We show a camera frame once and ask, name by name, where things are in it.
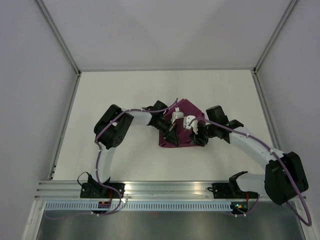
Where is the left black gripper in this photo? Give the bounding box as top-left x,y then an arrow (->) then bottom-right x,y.
152,118 -> 178,147

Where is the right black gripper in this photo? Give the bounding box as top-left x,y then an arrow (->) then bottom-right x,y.
189,122 -> 217,147

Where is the purple satin napkin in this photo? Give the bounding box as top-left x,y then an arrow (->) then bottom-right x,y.
158,98 -> 205,148

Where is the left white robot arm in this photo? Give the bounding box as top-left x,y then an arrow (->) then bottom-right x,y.
80,99 -> 179,199

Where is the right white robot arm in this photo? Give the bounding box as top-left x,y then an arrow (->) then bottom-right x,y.
183,105 -> 309,205

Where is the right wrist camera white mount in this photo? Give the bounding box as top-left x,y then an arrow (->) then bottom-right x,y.
183,115 -> 198,135

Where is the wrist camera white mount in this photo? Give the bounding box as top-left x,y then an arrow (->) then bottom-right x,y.
171,107 -> 184,124
183,115 -> 198,135

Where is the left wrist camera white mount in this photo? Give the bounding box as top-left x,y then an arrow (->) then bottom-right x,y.
171,107 -> 184,124

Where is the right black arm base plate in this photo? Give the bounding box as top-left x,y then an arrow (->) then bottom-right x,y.
206,182 -> 258,200

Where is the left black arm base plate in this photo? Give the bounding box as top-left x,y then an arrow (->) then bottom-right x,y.
80,182 -> 125,199

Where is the aluminium front rail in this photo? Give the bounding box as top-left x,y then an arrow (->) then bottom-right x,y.
34,181 -> 307,201

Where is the white slotted cable duct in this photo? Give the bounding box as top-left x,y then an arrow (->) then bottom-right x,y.
44,200 -> 247,212

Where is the right aluminium frame post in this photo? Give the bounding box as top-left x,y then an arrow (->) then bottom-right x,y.
252,0 -> 300,75

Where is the aluminium frame post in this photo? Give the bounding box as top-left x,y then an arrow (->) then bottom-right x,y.
33,0 -> 81,76
252,0 -> 300,75

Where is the left aluminium frame post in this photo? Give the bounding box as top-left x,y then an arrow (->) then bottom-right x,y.
33,0 -> 81,76

